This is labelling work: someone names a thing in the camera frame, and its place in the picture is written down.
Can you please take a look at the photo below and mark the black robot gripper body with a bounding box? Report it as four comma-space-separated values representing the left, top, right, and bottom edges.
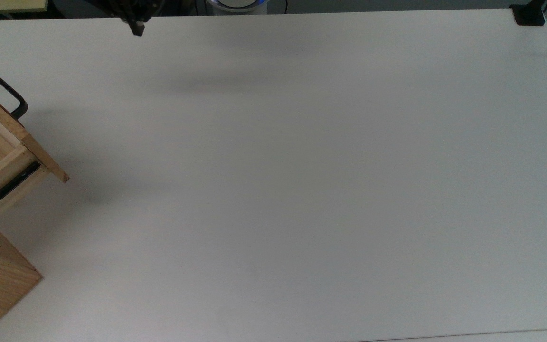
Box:
107, 0, 161, 22

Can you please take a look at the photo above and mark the black table clamp mount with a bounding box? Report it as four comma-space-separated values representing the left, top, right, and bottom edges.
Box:
509, 0, 547, 27

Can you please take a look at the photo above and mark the pale yellow board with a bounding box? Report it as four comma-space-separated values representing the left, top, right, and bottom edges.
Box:
0, 0, 49, 14

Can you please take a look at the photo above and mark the black metal drawer slide rail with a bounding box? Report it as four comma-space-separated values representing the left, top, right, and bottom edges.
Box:
0, 161, 41, 227

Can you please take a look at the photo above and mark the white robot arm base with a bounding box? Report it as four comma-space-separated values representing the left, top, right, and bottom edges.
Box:
204, 0, 270, 16

